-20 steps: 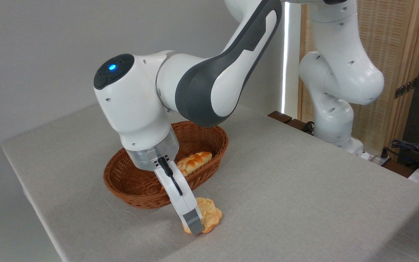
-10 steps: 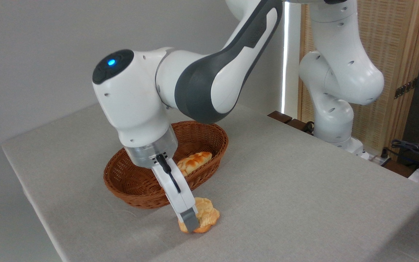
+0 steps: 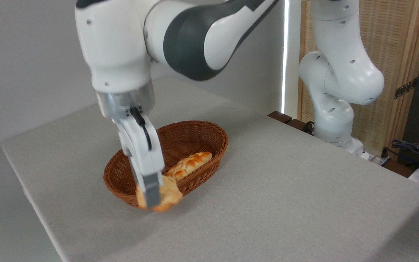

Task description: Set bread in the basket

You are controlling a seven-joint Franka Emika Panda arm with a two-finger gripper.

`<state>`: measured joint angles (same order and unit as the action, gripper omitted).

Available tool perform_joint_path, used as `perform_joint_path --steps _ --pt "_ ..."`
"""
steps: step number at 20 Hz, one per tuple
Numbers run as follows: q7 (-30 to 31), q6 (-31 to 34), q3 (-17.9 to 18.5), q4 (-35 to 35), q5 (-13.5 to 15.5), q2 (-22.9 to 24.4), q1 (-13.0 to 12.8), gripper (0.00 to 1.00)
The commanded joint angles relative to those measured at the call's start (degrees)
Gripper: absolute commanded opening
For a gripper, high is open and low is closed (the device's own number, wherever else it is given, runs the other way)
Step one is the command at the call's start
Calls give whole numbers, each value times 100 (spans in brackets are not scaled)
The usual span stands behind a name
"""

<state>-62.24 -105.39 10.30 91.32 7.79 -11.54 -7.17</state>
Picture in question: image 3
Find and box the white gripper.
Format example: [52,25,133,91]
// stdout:
[113,108,165,211]

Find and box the flower-shaped golden bread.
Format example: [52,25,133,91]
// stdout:
[136,174,184,213]

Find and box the long braided golden bread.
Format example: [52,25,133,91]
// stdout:
[165,151,213,182]

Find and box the brown wicker oval basket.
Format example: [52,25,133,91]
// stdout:
[103,120,229,208]

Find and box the dark brown wooden block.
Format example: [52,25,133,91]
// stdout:
[267,111,315,136]

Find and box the white power strip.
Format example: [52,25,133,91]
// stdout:
[361,152,392,166]

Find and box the dark metal screen hinge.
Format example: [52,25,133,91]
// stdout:
[394,78,418,99]

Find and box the bamboo wooden folding screen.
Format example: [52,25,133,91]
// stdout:
[298,0,419,161]

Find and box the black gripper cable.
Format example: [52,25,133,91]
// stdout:
[129,106,153,151]

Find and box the bundle of dark cables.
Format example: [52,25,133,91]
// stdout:
[382,139,419,172]

